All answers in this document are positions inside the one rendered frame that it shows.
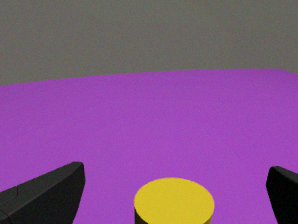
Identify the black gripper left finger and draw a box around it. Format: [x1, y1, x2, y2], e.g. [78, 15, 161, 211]
[0, 161, 86, 224]

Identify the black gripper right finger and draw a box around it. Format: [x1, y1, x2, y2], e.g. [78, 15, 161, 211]
[266, 165, 298, 224]

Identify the yellow tall cylinder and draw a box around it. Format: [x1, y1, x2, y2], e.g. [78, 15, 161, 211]
[133, 177, 214, 224]

